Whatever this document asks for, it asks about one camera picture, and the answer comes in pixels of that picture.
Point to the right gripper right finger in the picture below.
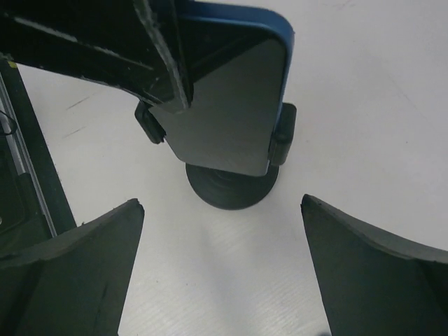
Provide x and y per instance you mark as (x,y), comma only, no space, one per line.
(373,282)

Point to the blue-edged black phone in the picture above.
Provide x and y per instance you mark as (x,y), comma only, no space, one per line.
(238,58)

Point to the black clamp phone stand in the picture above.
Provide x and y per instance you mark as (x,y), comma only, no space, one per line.
(231,189)

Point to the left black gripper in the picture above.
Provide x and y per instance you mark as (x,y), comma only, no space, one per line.
(135,46)

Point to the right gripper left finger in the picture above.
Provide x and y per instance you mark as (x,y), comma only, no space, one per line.
(75,283)

